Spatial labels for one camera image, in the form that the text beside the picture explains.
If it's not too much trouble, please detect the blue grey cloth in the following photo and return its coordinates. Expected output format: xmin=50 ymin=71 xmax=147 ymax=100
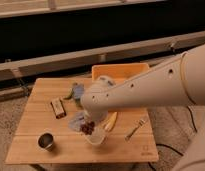
xmin=68 ymin=111 xmax=85 ymax=132

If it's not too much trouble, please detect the brown chocolate bar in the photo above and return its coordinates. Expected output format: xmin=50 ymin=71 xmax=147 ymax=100
xmin=51 ymin=98 xmax=66 ymax=119

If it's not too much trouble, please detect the green blue toy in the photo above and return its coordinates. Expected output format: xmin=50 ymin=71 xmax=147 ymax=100
xmin=65 ymin=83 xmax=84 ymax=108

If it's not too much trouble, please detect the black power cable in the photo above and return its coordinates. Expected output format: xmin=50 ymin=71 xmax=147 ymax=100
xmin=148 ymin=105 xmax=199 ymax=171

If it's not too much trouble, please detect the yellow plastic bin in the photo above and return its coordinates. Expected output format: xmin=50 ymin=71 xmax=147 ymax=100
xmin=92 ymin=63 xmax=149 ymax=82

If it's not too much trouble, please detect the white paper cup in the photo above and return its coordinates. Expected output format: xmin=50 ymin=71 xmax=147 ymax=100
xmin=85 ymin=127 xmax=106 ymax=146

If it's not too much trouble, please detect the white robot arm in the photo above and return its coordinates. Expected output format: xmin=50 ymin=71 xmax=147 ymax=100
xmin=81 ymin=44 xmax=205 ymax=171

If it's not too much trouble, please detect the small steel cup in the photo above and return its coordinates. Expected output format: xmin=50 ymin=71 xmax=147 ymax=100
xmin=38 ymin=133 xmax=54 ymax=151

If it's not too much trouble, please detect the metal fork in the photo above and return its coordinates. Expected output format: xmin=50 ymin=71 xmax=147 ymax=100
xmin=125 ymin=119 xmax=146 ymax=141

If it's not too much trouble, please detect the yellow banana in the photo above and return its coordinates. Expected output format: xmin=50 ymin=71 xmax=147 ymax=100
xmin=104 ymin=112 xmax=118 ymax=131

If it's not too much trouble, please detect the dark red grape bunch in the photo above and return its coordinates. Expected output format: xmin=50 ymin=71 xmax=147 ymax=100
xmin=80 ymin=122 xmax=95 ymax=135

